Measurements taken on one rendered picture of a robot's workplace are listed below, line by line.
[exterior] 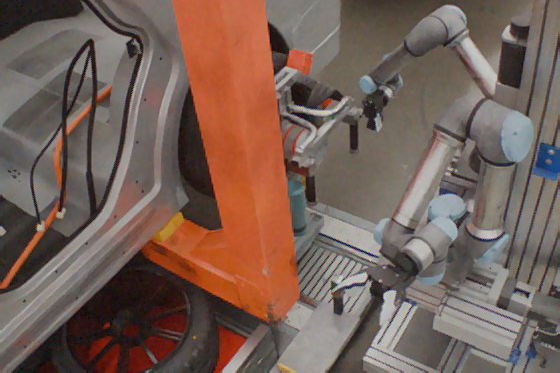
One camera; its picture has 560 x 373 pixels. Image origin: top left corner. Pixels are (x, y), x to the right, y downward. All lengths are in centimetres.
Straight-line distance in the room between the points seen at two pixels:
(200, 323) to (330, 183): 145
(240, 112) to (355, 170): 206
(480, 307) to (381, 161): 173
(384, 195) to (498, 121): 191
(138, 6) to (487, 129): 109
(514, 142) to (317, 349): 111
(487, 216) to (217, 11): 92
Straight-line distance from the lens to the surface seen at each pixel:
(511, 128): 151
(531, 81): 167
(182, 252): 228
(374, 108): 249
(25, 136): 257
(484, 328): 198
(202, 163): 226
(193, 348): 223
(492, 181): 163
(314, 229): 298
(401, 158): 359
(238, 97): 148
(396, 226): 161
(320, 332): 227
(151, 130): 210
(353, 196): 335
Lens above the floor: 236
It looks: 40 degrees down
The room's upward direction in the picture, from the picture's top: 8 degrees counter-clockwise
